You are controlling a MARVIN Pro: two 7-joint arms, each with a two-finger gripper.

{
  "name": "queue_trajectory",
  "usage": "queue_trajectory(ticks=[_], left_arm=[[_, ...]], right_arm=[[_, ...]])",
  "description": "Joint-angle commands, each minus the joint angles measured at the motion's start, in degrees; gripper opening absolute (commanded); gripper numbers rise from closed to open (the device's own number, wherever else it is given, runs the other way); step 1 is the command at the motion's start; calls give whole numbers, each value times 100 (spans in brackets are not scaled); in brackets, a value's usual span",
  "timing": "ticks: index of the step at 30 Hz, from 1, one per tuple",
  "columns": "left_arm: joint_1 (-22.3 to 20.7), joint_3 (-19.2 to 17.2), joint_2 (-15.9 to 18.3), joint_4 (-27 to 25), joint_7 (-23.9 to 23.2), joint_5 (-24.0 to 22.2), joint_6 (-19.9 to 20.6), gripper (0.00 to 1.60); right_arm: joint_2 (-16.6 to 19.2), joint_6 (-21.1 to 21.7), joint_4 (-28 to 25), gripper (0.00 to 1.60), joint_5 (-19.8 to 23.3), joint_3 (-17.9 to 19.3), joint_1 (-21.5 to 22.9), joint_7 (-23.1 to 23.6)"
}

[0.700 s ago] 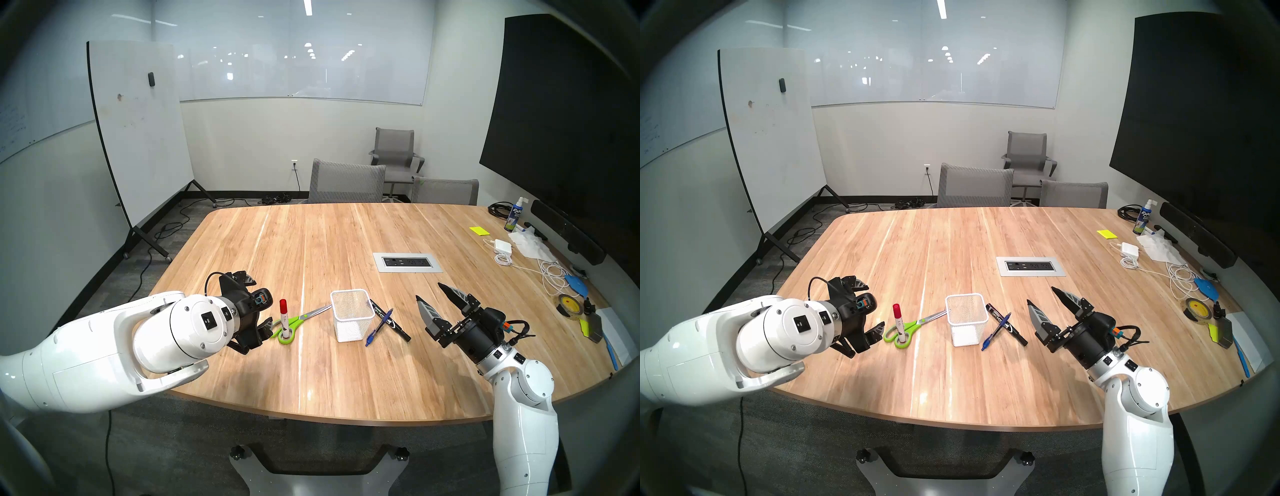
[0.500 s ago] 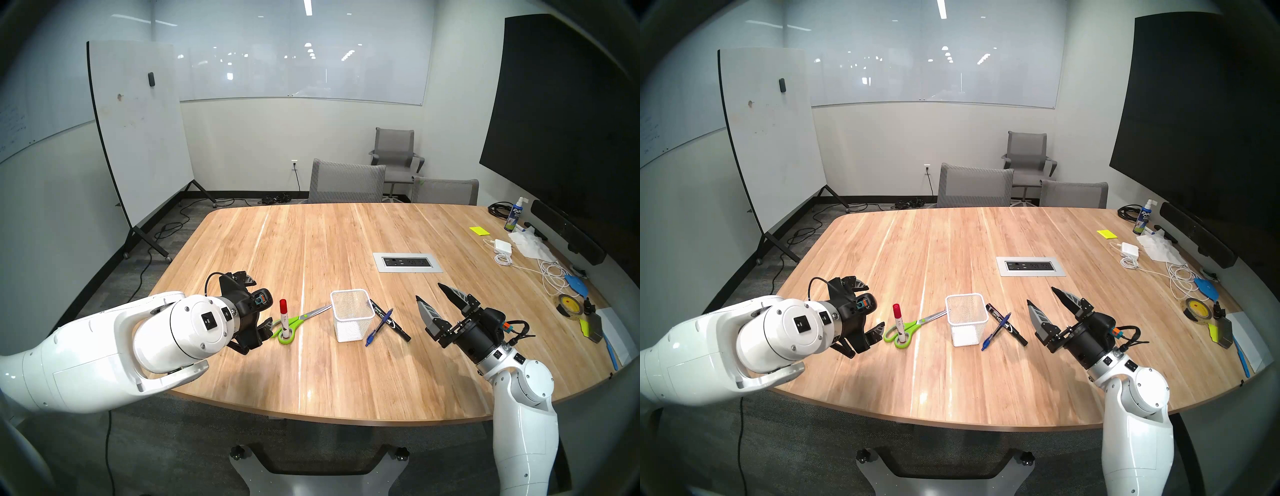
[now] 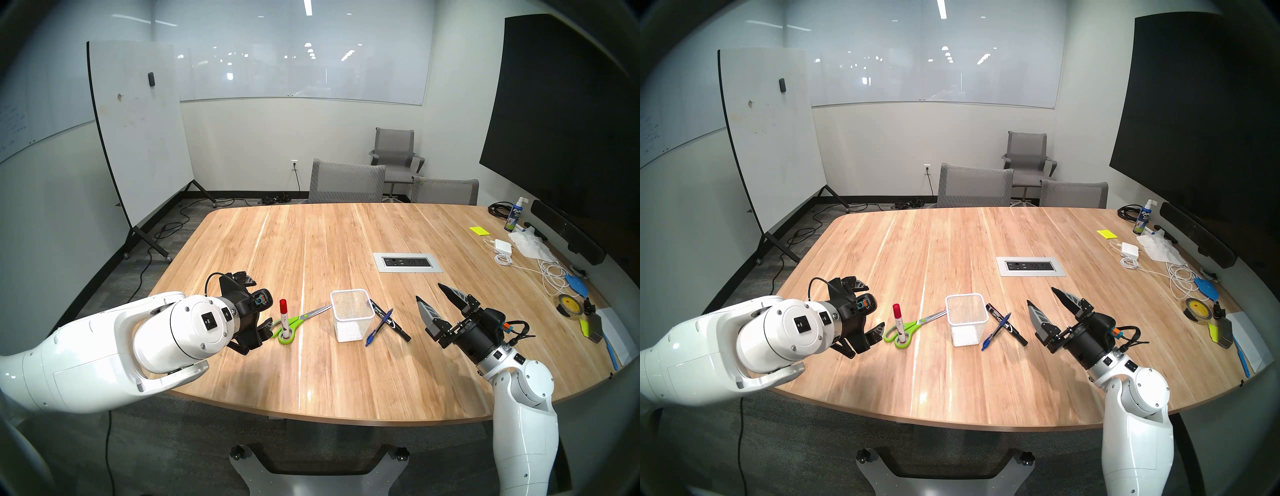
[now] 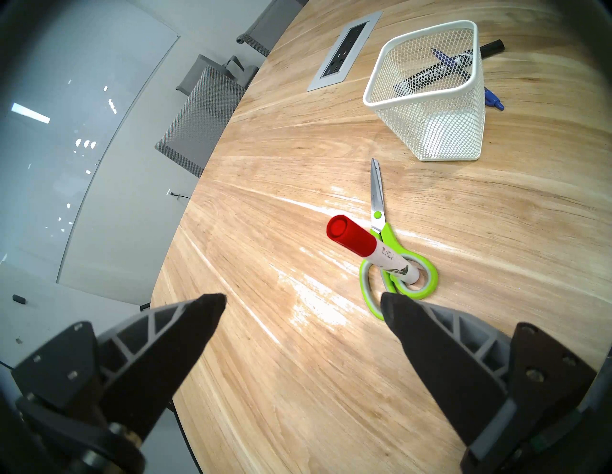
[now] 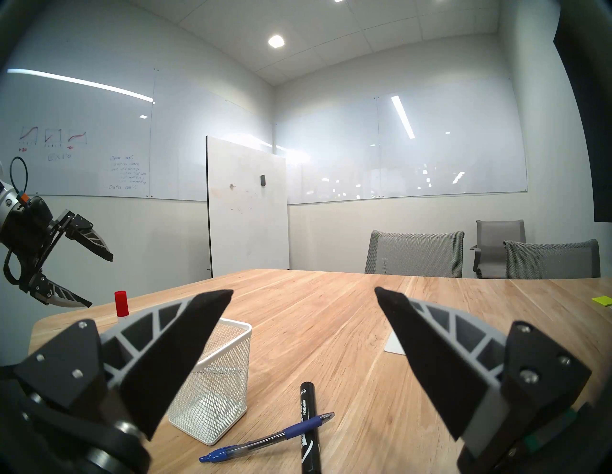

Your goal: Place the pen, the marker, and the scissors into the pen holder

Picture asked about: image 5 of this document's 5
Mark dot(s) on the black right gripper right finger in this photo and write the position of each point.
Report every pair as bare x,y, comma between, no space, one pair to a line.
440,368

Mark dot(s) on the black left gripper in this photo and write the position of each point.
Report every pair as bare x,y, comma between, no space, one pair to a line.
26,243

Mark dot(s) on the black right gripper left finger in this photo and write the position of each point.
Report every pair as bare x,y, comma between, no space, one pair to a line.
158,363

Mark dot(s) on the red capped white marker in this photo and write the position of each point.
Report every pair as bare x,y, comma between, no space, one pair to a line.
121,303

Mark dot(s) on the black permanent marker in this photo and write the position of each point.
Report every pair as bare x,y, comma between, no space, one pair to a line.
307,396

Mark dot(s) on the blue ballpoint pen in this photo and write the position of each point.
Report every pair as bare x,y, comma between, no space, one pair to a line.
303,426

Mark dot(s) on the grey table power outlet box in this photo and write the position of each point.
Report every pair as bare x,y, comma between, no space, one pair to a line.
394,345

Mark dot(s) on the grey mesh office chair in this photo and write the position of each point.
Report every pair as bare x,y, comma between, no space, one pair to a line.
550,260
413,255

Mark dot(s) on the grey office chair with armrests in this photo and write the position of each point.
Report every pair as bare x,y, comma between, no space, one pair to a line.
497,243

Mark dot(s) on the mobile whiteboard on stand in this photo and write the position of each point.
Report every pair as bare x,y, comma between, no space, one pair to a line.
246,215

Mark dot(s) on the yellow sticky note pad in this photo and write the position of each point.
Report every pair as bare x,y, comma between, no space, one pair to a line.
602,301

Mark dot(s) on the square recessed ceiling light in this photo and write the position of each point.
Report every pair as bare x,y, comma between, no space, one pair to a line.
276,41

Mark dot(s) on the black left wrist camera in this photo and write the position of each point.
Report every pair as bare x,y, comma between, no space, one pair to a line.
38,208

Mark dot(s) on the wall whiteboard with writing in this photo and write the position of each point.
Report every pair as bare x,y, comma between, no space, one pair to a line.
71,167

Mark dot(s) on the wide glass wall whiteboard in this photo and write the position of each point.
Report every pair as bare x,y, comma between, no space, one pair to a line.
406,153

